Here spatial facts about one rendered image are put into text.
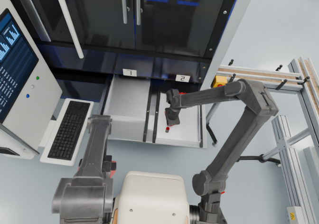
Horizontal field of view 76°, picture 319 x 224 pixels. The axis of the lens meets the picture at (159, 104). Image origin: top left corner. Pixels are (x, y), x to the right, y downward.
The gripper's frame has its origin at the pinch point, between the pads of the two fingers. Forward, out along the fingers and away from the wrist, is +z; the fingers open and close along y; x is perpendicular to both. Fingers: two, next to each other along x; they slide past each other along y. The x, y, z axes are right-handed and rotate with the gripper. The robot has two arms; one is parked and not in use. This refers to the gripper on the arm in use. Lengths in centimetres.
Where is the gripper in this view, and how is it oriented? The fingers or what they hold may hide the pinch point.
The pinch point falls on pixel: (170, 122)
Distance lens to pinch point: 119.0
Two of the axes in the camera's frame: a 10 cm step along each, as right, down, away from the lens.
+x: -9.8, 1.1, -1.7
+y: -1.8, -8.7, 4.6
